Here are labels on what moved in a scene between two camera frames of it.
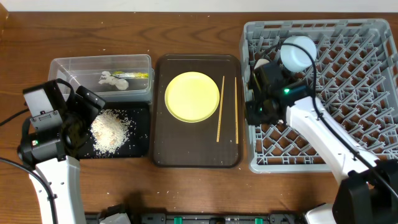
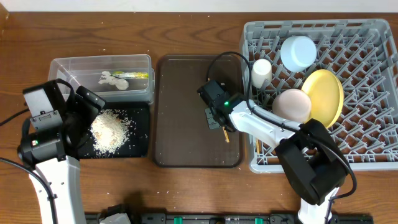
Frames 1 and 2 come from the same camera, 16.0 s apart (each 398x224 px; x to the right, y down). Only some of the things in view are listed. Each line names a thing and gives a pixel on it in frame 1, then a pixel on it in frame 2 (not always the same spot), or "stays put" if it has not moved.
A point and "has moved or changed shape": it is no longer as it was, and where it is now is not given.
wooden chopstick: x=236 y=108 to x=257 y=146
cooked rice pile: x=109 y=130 stays put
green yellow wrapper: x=130 y=75 stays put
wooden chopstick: x=220 y=111 has moved or changed shape
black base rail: x=203 y=218 stays put
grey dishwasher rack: x=353 y=79 stays put
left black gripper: x=88 y=101 stays put
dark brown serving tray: x=214 y=143 stays put
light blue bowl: x=294 y=58 stays put
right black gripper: x=252 y=117 to x=210 y=114
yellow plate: x=192 y=97 to x=326 y=91
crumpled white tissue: x=121 y=84 stays put
